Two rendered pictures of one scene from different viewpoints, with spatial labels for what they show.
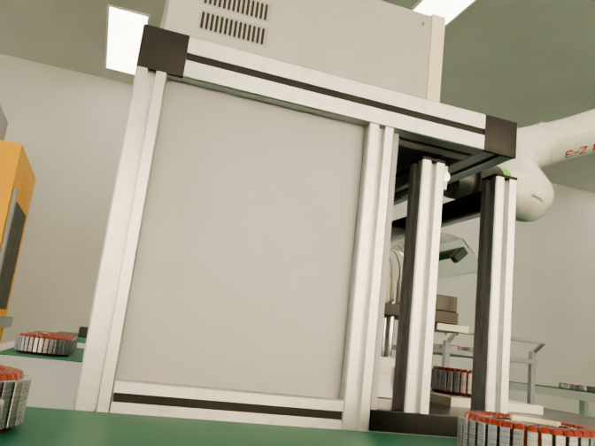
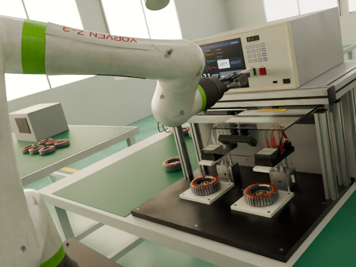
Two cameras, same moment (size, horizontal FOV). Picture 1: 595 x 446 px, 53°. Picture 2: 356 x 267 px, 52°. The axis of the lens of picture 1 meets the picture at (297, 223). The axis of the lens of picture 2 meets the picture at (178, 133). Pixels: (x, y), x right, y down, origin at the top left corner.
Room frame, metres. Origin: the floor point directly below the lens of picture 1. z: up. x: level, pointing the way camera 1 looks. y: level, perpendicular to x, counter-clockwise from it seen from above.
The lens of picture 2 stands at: (2.04, -0.86, 1.36)
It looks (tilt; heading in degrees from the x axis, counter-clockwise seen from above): 15 degrees down; 155
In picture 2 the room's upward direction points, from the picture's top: 14 degrees counter-clockwise
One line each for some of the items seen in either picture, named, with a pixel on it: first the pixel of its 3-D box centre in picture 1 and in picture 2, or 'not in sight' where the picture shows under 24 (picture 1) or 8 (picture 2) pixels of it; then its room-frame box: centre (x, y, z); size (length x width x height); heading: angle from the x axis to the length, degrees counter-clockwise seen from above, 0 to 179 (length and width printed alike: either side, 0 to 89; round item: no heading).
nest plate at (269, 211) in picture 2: not in sight; (262, 201); (1.13, -0.20, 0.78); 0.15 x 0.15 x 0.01; 18
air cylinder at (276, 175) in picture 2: not in sight; (283, 176); (1.09, -0.07, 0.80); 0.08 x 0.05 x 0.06; 18
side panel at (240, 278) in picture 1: (251, 254); not in sight; (0.59, 0.04, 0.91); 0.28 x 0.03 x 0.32; 108
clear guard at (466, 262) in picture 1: (382, 250); (266, 126); (1.19, -0.18, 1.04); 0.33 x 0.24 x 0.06; 108
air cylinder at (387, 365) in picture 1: (379, 375); (228, 169); (0.86, -0.14, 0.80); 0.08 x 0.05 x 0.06; 18
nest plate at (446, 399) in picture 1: (466, 399); (206, 190); (0.90, -0.28, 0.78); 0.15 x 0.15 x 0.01; 18
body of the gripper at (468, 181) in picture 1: (445, 178); (216, 87); (1.12, -0.28, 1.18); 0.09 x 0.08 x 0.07; 108
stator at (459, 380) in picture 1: (467, 382); (205, 184); (0.90, -0.28, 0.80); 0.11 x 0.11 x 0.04
